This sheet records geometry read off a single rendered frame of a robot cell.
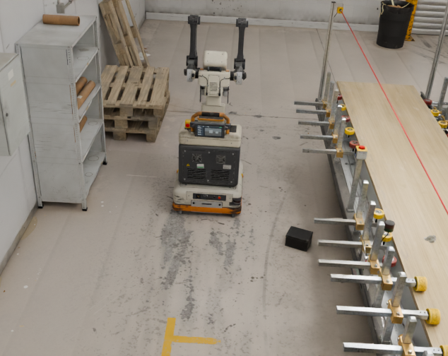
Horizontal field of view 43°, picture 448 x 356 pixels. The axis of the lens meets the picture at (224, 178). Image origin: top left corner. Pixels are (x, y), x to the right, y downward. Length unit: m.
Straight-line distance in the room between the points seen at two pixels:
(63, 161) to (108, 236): 0.77
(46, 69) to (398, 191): 2.87
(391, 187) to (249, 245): 1.37
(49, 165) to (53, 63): 0.95
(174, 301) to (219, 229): 0.98
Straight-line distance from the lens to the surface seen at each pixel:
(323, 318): 4.41
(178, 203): 5.23
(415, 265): 3.59
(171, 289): 4.51
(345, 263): 3.53
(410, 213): 4.04
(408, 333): 2.94
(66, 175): 5.26
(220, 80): 5.10
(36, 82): 4.94
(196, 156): 5.05
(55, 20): 5.27
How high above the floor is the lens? 3.02
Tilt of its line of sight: 31 degrees down
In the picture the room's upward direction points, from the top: 3 degrees clockwise
